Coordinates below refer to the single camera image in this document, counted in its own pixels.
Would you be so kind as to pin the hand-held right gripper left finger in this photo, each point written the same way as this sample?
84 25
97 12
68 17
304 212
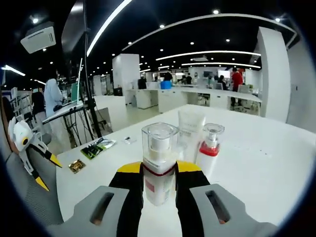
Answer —
128 197

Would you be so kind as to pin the long ceiling strip light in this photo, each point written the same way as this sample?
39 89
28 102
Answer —
106 27

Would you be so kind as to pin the white skincare tube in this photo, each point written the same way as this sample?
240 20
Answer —
191 121

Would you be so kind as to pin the white skincare pump bottle red collar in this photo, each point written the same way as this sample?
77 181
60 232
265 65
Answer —
209 158

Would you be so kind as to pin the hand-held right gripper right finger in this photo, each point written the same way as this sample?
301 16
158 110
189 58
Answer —
192 197

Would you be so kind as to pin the grey mesh office chair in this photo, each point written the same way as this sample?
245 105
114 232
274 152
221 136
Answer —
32 197

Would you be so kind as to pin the black light stand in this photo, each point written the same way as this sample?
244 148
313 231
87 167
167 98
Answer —
92 111

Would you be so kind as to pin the grey work stand table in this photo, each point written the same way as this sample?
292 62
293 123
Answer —
61 112

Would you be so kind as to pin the monitor on work stand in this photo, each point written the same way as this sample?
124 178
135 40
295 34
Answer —
77 86

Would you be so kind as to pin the small gold foil packet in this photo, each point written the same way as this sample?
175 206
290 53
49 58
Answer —
77 166

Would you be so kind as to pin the small clear plastic packet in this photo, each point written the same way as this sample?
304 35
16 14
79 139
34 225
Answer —
129 140

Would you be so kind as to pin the blue bin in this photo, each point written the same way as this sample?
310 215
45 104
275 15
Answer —
166 85

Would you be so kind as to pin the green and silver foil packet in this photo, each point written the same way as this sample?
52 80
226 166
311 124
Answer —
97 148

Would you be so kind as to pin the white ceiling air conditioner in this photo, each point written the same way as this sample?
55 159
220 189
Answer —
38 37

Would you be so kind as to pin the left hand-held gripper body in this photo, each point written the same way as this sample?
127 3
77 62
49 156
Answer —
21 134

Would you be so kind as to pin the dark studio light panel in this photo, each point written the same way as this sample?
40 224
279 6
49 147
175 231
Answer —
74 29

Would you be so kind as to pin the white office counters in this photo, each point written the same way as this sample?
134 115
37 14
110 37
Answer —
192 98

